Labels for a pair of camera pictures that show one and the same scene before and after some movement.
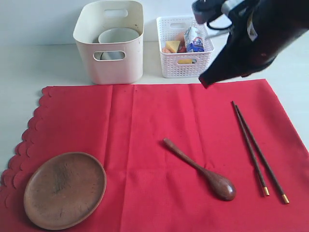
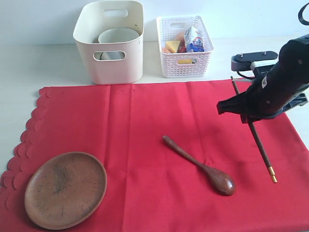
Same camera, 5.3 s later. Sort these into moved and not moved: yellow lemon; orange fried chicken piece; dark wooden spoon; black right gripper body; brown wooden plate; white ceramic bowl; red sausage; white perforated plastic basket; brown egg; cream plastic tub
Moved: black right gripper body; dark wooden spoon
Not moved: orange fried chicken piece; cream plastic tub; red sausage; yellow lemon; brown wooden plate; white ceramic bowl; white perforated plastic basket; brown egg
